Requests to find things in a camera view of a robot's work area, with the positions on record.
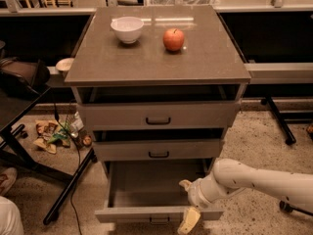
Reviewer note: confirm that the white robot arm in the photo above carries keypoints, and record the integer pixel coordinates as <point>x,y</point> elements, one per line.
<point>229,177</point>

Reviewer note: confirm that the grey top drawer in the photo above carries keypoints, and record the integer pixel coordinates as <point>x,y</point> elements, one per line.
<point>134,116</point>

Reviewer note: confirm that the white bowl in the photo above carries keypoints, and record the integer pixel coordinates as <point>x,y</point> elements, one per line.
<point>127,29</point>

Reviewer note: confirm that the black chair caster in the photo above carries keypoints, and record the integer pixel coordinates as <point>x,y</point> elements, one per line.
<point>297,207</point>

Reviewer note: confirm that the grey drawer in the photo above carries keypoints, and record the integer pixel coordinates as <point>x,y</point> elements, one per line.
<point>149,191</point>
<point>158,144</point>
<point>134,116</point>

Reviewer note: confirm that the grey bottom drawer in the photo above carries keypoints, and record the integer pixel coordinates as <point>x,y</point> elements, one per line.
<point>149,191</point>

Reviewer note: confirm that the red apple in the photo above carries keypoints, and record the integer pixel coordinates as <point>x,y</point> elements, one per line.
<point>173,39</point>

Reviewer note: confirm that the white shoe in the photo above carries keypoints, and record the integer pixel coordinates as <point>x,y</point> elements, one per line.
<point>7,179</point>

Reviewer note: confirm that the grey drawer cabinet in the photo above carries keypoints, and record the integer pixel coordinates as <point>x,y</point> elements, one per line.
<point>206,68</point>

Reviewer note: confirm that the black stand leg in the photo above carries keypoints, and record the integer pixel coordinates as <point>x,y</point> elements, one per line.
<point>285,118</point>

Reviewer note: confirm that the black bag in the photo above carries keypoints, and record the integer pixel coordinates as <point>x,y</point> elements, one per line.
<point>18,78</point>

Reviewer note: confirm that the grey middle drawer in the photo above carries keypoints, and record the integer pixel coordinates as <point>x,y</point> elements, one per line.
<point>158,144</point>

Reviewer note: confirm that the small bowl behind cabinet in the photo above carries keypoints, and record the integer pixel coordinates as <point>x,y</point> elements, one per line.
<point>64,65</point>

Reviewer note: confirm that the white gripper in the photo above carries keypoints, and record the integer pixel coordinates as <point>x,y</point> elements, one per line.
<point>195,194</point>

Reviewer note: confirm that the snack wrappers pile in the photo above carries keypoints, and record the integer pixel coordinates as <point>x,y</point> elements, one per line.
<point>51,132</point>

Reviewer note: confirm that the white trouser leg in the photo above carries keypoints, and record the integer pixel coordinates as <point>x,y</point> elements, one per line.
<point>10,218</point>

